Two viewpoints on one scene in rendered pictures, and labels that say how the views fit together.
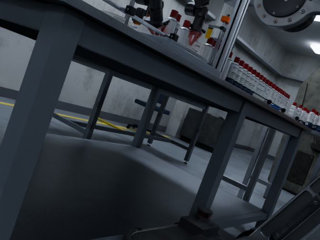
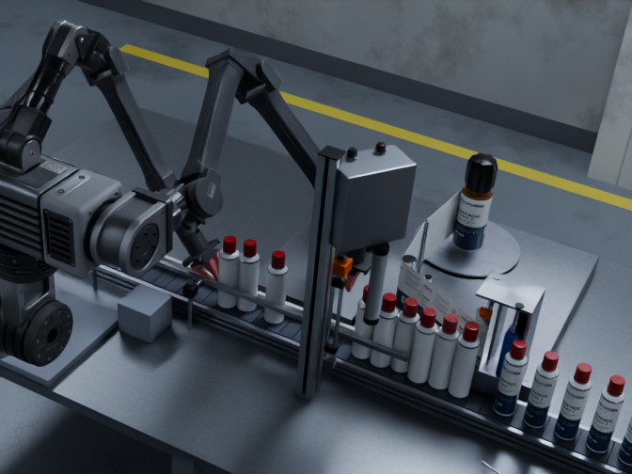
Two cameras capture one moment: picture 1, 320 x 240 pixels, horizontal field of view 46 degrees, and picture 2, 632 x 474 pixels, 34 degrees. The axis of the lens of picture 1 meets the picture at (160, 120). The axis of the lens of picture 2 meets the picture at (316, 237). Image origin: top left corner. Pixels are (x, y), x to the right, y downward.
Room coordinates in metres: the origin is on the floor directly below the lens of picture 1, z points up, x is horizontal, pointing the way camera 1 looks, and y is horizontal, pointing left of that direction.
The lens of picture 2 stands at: (1.53, -2.04, 2.55)
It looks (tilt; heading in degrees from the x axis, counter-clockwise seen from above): 34 degrees down; 79
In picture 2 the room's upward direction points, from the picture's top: 6 degrees clockwise
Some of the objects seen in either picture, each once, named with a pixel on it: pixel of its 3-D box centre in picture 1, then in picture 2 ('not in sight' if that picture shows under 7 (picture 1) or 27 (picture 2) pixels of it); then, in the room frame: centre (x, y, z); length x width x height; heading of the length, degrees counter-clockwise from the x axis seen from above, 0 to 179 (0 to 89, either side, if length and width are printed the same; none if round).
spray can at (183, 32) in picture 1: (180, 41); (276, 287); (1.84, 0.04, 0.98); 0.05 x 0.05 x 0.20
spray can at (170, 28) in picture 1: (167, 32); (229, 272); (1.72, 0.11, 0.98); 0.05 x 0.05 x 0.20
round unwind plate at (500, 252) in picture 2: not in sight; (466, 245); (2.43, 0.35, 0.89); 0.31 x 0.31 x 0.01
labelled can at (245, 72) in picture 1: (241, 78); (574, 401); (2.47, -0.41, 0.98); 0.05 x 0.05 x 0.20
